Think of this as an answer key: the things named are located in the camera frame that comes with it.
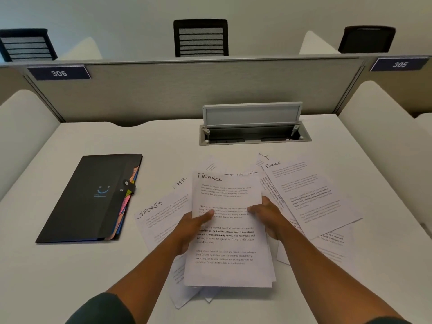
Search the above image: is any person's left hand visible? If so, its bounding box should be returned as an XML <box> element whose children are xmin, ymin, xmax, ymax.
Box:
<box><xmin>172</xmin><ymin>209</ymin><xmax>215</xmax><ymax>256</ymax></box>

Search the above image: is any person's right hand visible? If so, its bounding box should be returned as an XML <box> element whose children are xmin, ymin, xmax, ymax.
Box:
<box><xmin>247</xmin><ymin>195</ymin><xmax>288</xmax><ymax>241</ymax></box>

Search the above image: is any pile of white papers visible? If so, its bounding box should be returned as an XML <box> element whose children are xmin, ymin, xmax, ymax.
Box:
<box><xmin>135</xmin><ymin>152</ymin><xmax>365</xmax><ymax>309</ymax></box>

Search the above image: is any thin white paper bundle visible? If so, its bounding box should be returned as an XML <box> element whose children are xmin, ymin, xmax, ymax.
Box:
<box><xmin>183</xmin><ymin>170</ymin><xmax>277</xmax><ymax>288</ymax></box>

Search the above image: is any black expanding folder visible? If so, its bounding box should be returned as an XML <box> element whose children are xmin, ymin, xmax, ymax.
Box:
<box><xmin>35</xmin><ymin>153</ymin><xmax>144</xmax><ymax>244</ymax></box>

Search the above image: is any person's right forearm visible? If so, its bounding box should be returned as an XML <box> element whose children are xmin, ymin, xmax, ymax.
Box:
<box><xmin>276</xmin><ymin>225</ymin><xmax>405</xmax><ymax>324</ymax></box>

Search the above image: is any person's left forearm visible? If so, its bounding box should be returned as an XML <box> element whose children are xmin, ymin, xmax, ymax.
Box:
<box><xmin>108</xmin><ymin>239</ymin><xmax>189</xmax><ymax>324</ymax></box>

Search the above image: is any green left sleeve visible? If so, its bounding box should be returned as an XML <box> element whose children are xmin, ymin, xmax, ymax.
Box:
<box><xmin>66</xmin><ymin>292</ymin><xmax>135</xmax><ymax>324</ymax></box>

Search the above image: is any green sleeve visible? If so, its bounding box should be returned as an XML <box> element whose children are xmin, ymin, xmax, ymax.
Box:
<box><xmin>66</xmin><ymin>292</ymin><xmax>135</xmax><ymax>324</ymax></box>
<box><xmin>364</xmin><ymin>316</ymin><xmax>412</xmax><ymax>324</ymax></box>

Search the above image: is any white side desk divider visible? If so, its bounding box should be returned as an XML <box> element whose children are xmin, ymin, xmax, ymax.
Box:
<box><xmin>0</xmin><ymin>89</ymin><xmax>61</xmax><ymax>201</ymax></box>
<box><xmin>338</xmin><ymin>80</ymin><xmax>432</xmax><ymax>240</ymax></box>

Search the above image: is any grey fabric partition panel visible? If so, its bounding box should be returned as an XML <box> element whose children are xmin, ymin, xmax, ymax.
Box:
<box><xmin>23</xmin><ymin>57</ymin><xmax>367</xmax><ymax>127</ymax></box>

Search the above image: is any green right sleeve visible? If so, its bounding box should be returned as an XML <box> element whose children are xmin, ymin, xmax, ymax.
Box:
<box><xmin>364</xmin><ymin>316</ymin><xmax>412</xmax><ymax>324</ymax></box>

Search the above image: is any beige partition panel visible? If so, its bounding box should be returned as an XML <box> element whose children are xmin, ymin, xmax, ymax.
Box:
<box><xmin>336</xmin><ymin>57</ymin><xmax>432</xmax><ymax>117</ymax></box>
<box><xmin>0</xmin><ymin>65</ymin><xmax>65</xmax><ymax>107</ymax></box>

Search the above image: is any blue desk number sign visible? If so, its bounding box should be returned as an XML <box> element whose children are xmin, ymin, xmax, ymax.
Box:
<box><xmin>369</xmin><ymin>57</ymin><xmax>431</xmax><ymax>72</ymax></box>
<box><xmin>27</xmin><ymin>65</ymin><xmax>92</xmax><ymax>81</ymax></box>

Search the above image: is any black mesh office chair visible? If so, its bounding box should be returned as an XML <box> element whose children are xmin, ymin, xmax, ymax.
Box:
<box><xmin>0</xmin><ymin>28</ymin><xmax>59</xmax><ymax>63</ymax></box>
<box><xmin>173</xmin><ymin>19</ymin><xmax>229</xmax><ymax>58</ymax></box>

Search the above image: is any grey desk cable box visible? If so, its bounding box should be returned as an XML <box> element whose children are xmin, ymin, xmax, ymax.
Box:
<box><xmin>199</xmin><ymin>121</ymin><xmax>312</xmax><ymax>146</ymax></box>

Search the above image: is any grey cable box lid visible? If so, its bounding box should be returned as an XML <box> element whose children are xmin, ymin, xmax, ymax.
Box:
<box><xmin>202</xmin><ymin>101</ymin><xmax>303</xmax><ymax>128</ymax></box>

